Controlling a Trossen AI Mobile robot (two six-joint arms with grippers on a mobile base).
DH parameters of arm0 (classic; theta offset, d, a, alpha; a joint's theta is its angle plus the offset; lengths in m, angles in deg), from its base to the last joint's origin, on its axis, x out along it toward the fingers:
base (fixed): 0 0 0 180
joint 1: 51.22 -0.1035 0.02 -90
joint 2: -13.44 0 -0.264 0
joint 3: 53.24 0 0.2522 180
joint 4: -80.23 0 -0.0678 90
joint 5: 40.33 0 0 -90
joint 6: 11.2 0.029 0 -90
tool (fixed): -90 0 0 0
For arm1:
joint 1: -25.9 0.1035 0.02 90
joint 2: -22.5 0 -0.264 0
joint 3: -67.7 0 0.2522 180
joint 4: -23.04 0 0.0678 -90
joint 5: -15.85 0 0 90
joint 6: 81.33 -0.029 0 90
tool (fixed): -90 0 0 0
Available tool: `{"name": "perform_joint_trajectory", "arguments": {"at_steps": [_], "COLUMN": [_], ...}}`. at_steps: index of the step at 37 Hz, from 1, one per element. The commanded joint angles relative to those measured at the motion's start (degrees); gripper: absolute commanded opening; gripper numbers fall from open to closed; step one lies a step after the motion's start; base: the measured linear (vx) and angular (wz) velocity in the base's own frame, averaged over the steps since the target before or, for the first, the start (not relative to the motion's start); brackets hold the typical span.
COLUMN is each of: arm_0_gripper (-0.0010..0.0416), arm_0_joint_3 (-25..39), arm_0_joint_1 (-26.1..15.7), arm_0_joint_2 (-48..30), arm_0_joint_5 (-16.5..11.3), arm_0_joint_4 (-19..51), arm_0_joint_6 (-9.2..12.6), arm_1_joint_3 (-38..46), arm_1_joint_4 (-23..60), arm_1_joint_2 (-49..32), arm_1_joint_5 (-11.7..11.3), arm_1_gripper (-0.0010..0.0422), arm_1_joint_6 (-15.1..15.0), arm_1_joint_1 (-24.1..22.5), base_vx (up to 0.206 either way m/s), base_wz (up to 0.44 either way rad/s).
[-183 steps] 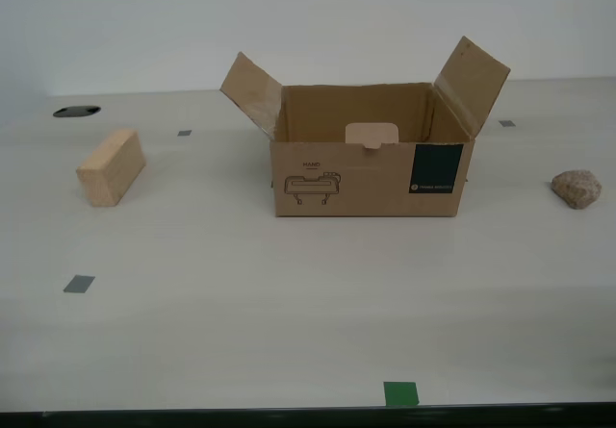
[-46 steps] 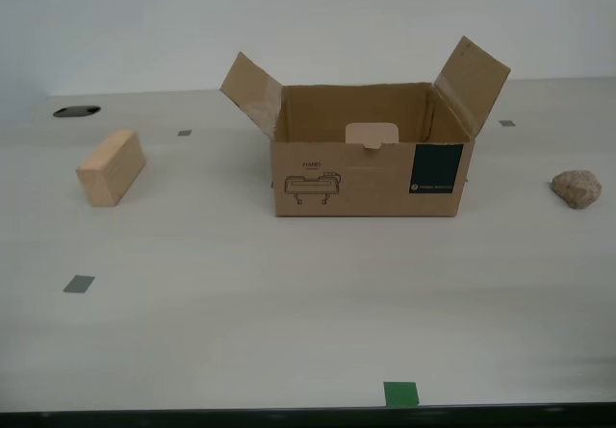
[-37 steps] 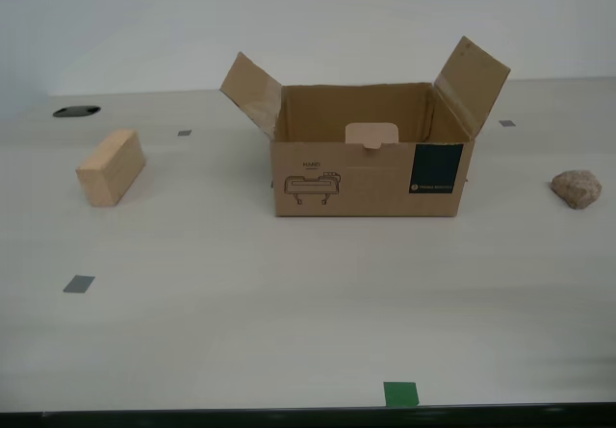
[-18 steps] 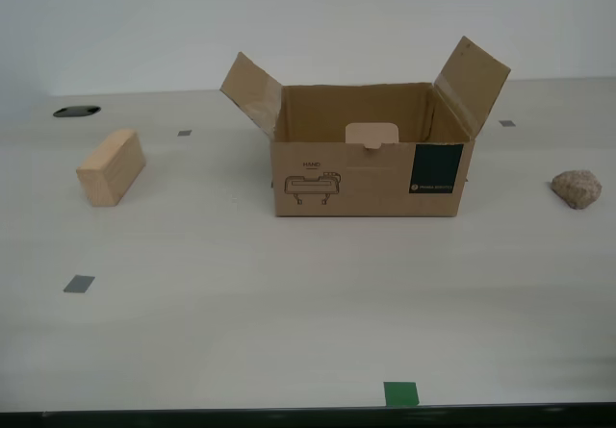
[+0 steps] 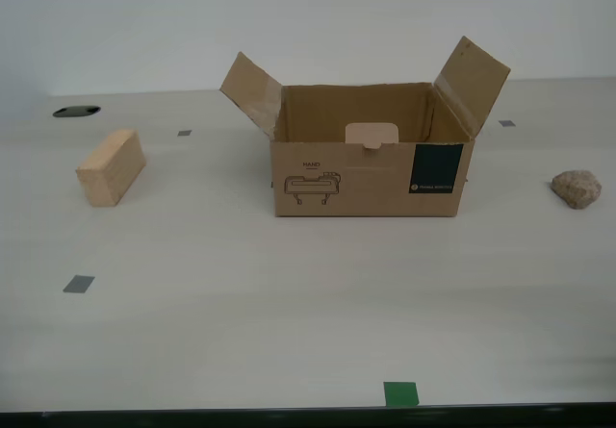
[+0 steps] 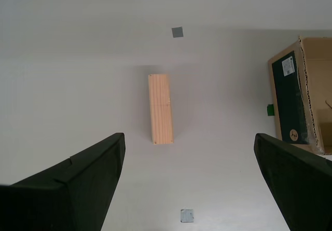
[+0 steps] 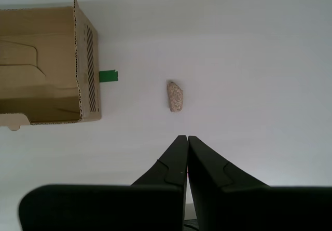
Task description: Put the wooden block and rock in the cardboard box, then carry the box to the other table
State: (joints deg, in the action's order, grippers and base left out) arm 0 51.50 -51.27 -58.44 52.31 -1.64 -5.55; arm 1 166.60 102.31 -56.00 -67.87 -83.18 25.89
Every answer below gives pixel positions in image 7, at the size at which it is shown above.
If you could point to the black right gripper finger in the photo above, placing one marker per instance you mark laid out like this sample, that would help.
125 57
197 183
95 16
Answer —
246 210
103 207

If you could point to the speckled pinkish granite rock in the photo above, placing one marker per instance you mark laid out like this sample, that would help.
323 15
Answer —
175 96

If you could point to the brown cardboard box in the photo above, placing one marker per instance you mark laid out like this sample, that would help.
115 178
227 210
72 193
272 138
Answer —
39 85

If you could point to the green tape strip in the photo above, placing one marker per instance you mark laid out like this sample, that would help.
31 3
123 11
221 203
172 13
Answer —
108 76

